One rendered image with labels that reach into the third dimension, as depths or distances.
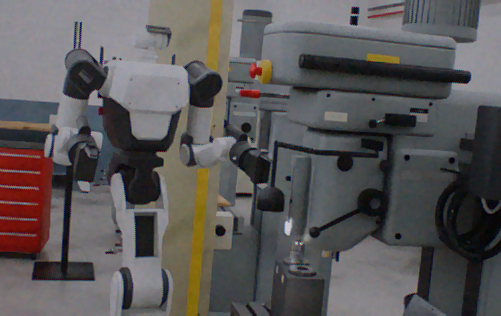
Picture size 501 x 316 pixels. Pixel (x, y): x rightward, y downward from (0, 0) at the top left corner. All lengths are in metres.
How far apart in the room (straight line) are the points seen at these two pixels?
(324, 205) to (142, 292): 0.81
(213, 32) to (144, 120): 1.27
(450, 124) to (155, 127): 0.98
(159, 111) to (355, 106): 0.82
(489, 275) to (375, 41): 0.69
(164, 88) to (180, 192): 1.28
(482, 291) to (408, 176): 0.37
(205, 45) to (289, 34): 1.83
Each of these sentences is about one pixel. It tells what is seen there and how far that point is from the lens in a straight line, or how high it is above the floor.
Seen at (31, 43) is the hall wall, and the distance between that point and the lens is 10.68.
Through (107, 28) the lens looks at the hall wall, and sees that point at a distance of 10.70.
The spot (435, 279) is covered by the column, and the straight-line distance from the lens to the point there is 2.11.
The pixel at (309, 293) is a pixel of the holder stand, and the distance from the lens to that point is 2.12.
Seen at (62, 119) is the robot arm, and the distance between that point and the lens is 2.33.
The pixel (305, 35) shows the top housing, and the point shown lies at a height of 1.85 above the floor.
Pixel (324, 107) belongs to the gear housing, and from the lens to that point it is 1.66.
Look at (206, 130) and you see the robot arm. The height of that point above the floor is 1.54.
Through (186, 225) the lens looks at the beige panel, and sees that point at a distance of 3.53.
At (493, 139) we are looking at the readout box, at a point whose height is 1.65.
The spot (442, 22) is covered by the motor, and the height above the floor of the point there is 1.93.
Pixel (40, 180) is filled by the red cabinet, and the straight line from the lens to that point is 6.19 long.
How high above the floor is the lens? 1.73
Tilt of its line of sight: 6 degrees down
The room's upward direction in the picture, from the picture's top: 5 degrees clockwise
